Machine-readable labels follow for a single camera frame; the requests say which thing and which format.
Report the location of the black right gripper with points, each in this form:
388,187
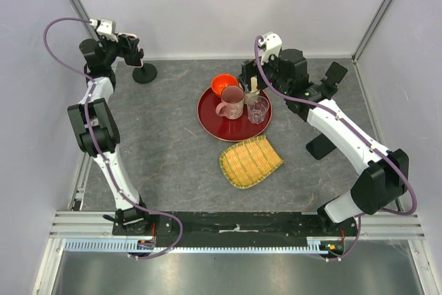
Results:
248,68

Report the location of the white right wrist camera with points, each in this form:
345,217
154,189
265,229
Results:
268,45

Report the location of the cream cup with dark rim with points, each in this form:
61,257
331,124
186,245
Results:
251,97

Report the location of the aluminium frame rail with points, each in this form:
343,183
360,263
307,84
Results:
81,224

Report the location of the clear glass tumbler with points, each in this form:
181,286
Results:
257,110

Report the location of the black folding phone stand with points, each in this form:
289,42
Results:
334,75

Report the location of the pink floral mug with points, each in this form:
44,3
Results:
232,103

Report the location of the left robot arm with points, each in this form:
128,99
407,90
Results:
97,134

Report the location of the grey slotted cable duct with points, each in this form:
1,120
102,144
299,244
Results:
136,247

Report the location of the round red tray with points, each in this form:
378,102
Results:
225,129

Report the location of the orange bowl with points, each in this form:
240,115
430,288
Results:
220,82

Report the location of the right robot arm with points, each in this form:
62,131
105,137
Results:
382,173

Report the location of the pink-cased smartphone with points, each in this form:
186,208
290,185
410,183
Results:
129,49

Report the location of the woven bamboo mat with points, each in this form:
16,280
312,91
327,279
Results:
249,162

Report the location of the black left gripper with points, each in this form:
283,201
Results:
123,51

